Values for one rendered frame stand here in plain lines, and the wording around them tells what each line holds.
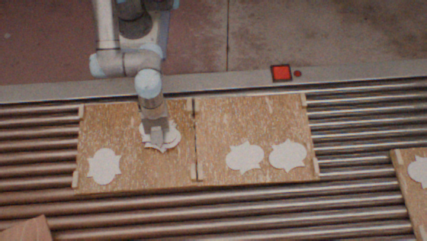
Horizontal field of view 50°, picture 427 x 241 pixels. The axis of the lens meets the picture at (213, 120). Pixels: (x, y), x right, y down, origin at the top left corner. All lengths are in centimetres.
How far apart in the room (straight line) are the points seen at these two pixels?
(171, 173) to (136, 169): 12
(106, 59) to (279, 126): 65
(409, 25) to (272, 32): 94
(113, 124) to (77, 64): 147
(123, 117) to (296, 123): 63
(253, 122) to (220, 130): 12
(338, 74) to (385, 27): 157
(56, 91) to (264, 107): 79
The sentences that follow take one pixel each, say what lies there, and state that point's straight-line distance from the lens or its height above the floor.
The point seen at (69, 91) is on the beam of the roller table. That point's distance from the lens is 184.
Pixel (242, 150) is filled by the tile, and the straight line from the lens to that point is 160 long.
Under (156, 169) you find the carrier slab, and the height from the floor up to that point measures 94.
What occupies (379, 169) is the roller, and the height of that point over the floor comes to 92.
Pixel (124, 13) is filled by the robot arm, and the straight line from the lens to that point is 187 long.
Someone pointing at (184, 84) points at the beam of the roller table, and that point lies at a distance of 178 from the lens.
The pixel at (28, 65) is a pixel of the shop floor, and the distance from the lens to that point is 322.
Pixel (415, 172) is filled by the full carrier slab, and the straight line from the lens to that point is 170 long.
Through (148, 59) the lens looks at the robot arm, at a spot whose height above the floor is 127.
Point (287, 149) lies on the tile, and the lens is 162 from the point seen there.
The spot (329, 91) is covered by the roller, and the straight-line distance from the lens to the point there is 182.
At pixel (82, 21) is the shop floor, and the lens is 336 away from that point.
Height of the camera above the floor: 236
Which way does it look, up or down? 59 degrees down
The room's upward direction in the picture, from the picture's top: straight up
